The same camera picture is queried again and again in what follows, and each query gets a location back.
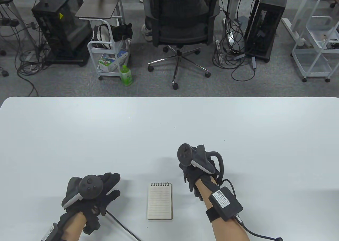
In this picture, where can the person's left hand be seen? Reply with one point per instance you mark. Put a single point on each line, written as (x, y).
(111, 178)

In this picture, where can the person's right hand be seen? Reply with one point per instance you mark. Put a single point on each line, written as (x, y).
(190, 176)

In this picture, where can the spiral lined notebook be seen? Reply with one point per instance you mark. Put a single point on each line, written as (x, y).
(159, 204)

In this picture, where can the person's right forearm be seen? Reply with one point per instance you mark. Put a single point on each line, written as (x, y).
(227, 230)

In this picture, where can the person's left forearm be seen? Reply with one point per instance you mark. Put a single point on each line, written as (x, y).
(74, 226)

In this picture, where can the black tracking controller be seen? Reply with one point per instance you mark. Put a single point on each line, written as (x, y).
(91, 186)
(184, 153)

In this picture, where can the black wrist sensor box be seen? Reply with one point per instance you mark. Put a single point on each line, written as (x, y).
(225, 202)
(50, 233)

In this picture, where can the green plastic bottle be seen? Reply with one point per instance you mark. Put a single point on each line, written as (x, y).
(126, 76)

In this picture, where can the white rolling cart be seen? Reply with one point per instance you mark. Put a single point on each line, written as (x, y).
(315, 74)
(108, 74)

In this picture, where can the green and white box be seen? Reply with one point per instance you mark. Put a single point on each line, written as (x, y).
(107, 63)

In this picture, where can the white power strip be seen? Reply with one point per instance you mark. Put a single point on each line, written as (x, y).
(218, 53)

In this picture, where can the black bag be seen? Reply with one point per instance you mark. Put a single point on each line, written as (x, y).
(120, 31)

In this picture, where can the black glass computer tower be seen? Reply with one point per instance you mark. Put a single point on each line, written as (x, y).
(61, 26)

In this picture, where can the black mesh office chair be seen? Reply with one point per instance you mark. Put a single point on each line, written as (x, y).
(182, 13)

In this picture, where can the dark side table top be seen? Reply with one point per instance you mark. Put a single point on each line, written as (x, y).
(98, 5)

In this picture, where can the white desk leg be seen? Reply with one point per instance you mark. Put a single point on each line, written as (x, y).
(291, 30)

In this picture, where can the grey desk column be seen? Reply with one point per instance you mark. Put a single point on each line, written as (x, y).
(234, 0)

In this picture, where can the black power strip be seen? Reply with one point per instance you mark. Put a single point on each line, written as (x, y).
(9, 22)

